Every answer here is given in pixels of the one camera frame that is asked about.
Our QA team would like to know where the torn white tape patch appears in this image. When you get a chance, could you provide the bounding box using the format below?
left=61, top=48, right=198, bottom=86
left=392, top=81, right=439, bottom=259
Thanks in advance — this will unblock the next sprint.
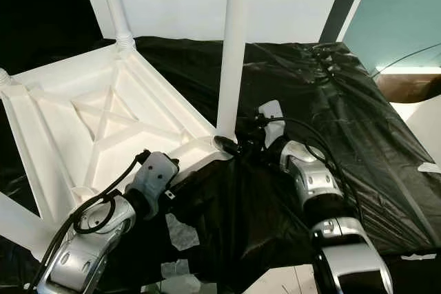
left=165, top=213, right=201, bottom=252

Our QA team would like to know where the small white tape strip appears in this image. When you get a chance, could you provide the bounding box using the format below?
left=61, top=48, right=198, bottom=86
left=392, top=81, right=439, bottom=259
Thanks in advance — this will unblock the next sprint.
left=162, top=260, right=194, bottom=277

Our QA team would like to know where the black door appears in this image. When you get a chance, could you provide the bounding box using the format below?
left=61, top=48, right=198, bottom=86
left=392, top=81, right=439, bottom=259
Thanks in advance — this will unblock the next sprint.
left=0, top=0, right=104, bottom=74

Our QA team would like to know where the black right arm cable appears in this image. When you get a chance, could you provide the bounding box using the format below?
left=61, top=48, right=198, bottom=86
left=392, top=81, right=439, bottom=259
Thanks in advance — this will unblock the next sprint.
left=262, top=118, right=366, bottom=219

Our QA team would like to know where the white edge tape strip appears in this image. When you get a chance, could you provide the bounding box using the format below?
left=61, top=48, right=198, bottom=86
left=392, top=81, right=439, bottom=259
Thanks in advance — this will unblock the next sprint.
left=396, top=252, right=435, bottom=262

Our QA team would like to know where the teal glass partition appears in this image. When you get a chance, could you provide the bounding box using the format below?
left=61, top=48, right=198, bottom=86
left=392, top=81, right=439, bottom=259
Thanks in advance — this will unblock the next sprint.
left=343, top=0, right=441, bottom=71

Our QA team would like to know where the black vertical frame post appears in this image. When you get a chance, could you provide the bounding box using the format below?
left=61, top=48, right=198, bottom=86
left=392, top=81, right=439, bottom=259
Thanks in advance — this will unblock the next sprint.
left=319, top=0, right=373, bottom=43

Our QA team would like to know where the brown wooden furniture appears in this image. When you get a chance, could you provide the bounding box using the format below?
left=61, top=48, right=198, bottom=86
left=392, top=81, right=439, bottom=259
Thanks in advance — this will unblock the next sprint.
left=376, top=74, right=441, bottom=104

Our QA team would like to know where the black plastic cover sheet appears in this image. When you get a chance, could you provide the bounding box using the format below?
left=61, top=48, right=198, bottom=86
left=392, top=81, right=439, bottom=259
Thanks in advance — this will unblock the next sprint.
left=0, top=36, right=441, bottom=293

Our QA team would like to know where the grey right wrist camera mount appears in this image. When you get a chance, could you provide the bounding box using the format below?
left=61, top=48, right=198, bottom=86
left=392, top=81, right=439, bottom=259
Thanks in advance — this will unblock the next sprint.
left=258, top=100, right=285, bottom=149

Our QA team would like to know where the white tape scrap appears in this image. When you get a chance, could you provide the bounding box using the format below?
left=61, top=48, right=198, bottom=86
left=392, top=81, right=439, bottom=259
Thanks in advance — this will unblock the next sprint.
left=420, top=162, right=441, bottom=175

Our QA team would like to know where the white side furniture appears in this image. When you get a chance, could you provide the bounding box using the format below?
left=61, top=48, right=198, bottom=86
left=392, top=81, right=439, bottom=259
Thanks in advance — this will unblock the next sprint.
left=389, top=101, right=441, bottom=164

